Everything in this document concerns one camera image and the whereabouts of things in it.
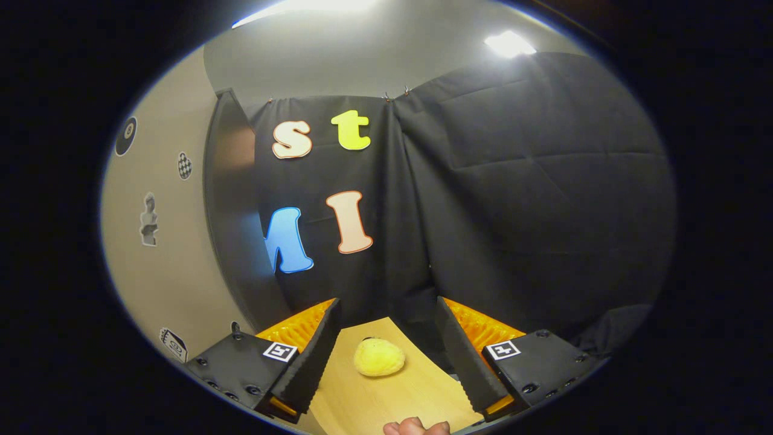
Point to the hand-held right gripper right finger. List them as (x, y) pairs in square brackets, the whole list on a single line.
[(459, 356)]

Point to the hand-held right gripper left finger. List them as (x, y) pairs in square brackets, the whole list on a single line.
[(314, 362)]

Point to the white cabinet door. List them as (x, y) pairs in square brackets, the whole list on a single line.
[(175, 284)]

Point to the yellow plush toy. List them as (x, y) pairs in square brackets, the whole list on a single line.
[(379, 357)]

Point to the black backdrop cloth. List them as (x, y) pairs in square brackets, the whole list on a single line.
[(513, 211)]

